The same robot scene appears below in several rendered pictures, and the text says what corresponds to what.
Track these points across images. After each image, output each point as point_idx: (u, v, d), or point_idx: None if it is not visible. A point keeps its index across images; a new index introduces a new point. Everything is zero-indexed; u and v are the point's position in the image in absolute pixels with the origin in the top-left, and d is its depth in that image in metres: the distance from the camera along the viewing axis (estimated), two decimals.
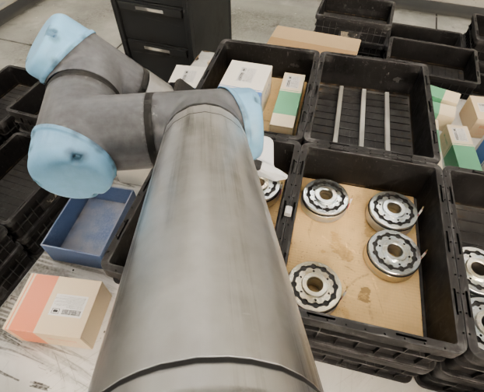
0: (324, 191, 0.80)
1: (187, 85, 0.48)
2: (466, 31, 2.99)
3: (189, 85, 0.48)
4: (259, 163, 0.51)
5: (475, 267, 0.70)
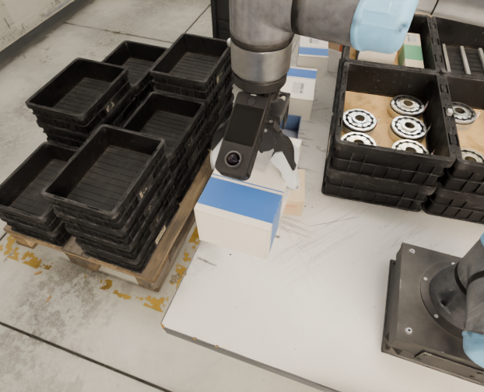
0: (457, 109, 1.12)
1: None
2: None
3: None
4: (295, 165, 0.54)
5: None
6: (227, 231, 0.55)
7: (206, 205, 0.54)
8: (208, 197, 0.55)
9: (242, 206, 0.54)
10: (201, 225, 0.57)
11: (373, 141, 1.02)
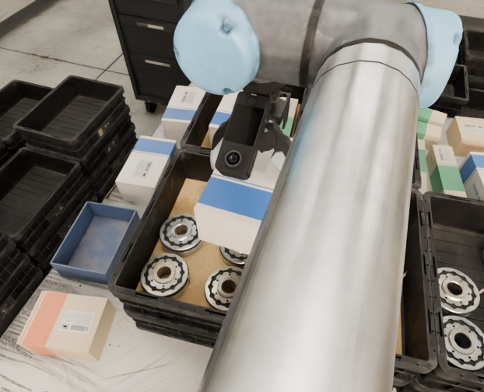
0: None
1: None
2: None
3: None
4: None
5: (451, 286, 0.76)
6: (227, 231, 0.55)
7: (206, 205, 0.54)
8: (208, 197, 0.55)
9: (242, 206, 0.54)
10: (201, 225, 0.57)
11: (186, 268, 0.77)
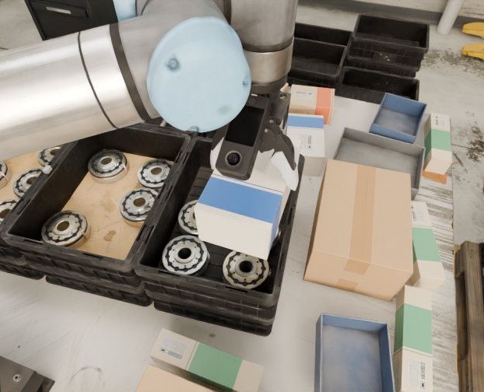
0: (108, 159, 0.98)
1: None
2: None
3: None
4: (295, 165, 0.54)
5: None
6: (227, 231, 0.55)
7: (206, 205, 0.54)
8: (208, 197, 0.55)
9: (242, 206, 0.54)
10: (201, 225, 0.57)
11: None
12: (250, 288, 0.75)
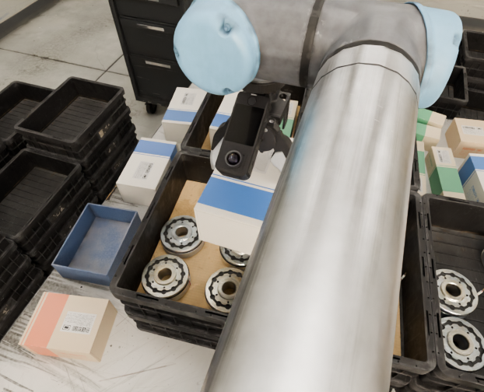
0: None
1: None
2: None
3: None
4: None
5: (450, 288, 0.77)
6: (227, 231, 0.55)
7: (206, 205, 0.54)
8: (208, 197, 0.55)
9: (242, 206, 0.54)
10: (201, 225, 0.57)
11: (187, 270, 0.78)
12: None
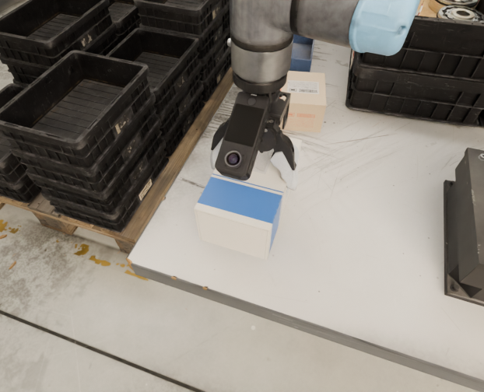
0: None
1: None
2: None
3: None
4: (295, 165, 0.54)
5: None
6: (227, 231, 0.55)
7: (206, 205, 0.54)
8: (208, 197, 0.55)
9: (242, 206, 0.54)
10: (201, 225, 0.57)
11: None
12: None
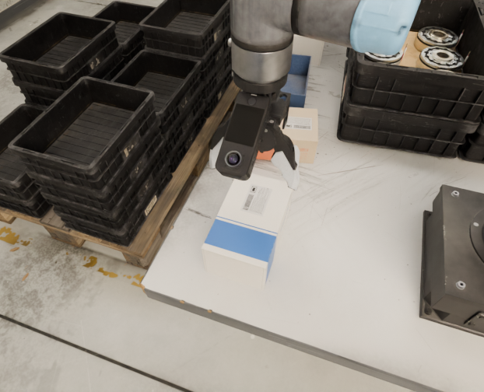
0: None
1: None
2: None
3: None
4: (296, 164, 0.54)
5: None
6: (229, 267, 0.65)
7: (212, 246, 0.63)
8: (213, 238, 0.64)
9: (242, 246, 0.63)
10: (207, 261, 0.66)
11: None
12: None
